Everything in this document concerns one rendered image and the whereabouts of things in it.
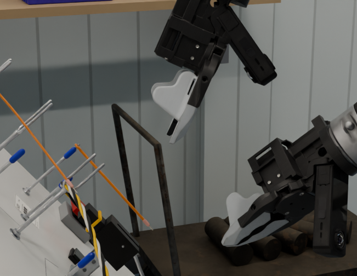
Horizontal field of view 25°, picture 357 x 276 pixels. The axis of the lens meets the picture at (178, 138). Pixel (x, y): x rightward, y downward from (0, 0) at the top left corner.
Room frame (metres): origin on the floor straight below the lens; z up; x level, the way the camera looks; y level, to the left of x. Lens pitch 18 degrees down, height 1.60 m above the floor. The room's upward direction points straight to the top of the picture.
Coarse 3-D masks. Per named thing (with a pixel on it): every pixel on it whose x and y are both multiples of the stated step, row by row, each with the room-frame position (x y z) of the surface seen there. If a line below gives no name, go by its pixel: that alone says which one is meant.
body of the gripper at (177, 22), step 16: (192, 0) 1.02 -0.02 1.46; (208, 0) 1.02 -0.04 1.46; (224, 0) 1.03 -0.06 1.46; (240, 0) 1.01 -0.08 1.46; (176, 16) 1.02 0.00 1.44; (192, 16) 1.02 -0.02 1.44; (208, 16) 1.02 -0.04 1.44; (176, 32) 1.00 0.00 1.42; (192, 32) 1.00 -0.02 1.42; (208, 32) 1.00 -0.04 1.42; (224, 32) 1.02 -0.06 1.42; (160, 48) 0.99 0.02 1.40; (176, 48) 0.99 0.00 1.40; (192, 48) 1.00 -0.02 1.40; (208, 48) 0.99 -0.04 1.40; (224, 48) 1.00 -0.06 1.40; (176, 64) 0.99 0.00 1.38; (192, 64) 0.99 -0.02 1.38
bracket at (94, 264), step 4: (96, 256) 0.96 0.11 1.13; (92, 260) 0.96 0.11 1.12; (96, 260) 0.96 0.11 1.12; (72, 264) 0.99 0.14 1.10; (76, 264) 0.97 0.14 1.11; (88, 264) 0.96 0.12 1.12; (92, 264) 0.96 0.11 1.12; (96, 264) 0.96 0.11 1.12; (72, 268) 0.97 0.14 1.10; (84, 268) 0.97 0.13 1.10; (88, 268) 0.96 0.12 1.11; (92, 268) 0.96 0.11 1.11; (96, 268) 0.96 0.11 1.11; (76, 272) 0.96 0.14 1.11; (80, 272) 0.96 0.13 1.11; (84, 272) 0.96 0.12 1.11; (88, 272) 0.96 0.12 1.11; (92, 272) 0.96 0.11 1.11
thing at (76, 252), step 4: (72, 248) 1.04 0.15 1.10; (76, 248) 1.04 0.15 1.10; (72, 252) 1.02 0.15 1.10; (76, 252) 1.02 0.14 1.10; (80, 252) 1.04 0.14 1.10; (72, 256) 1.01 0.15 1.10; (76, 256) 1.01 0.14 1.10; (80, 256) 1.02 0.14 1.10; (84, 256) 1.04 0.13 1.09; (72, 260) 1.00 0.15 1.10; (76, 260) 1.01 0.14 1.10; (80, 260) 1.01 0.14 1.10
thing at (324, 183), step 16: (320, 176) 0.94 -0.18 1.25; (336, 176) 0.94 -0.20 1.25; (320, 192) 0.93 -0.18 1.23; (336, 192) 0.93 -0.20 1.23; (320, 208) 0.92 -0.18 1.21; (336, 208) 0.92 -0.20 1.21; (320, 224) 0.91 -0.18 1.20; (336, 224) 0.91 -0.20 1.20; (320, 240) 0.89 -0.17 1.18; (336, 240) 0.89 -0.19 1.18; (336, 256) 0.90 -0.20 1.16
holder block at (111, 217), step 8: (112, 216) 0.99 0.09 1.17; (112, 224) 0.96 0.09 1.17; (120, 224) 0.99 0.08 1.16; (104, 232) 0.96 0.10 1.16; (112, 232) 0.96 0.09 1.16; (120, 232) 0.96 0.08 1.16; (128, 232) 1.00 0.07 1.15; (88, 240) 0.96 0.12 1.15; (104, 240) 0.96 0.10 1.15; (112, 240) 0.96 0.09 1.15; (120, 240) 0.96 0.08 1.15; (128, 240) 0.96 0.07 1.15; (136, 240) 0.99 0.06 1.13; (104, 248) 0.95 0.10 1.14; (112, 248) 0.95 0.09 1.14; (120, 248) 0.95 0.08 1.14; (128, 248) 0.95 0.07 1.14; (136, 248) 0.96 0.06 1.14; (104, 256) 0.95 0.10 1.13; (112, 256) 0.95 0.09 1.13; (120, 256) 0.95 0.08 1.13; (128, 256) 0.95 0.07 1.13; (112, 264) 0.95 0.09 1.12; (120, 264) 0.95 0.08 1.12
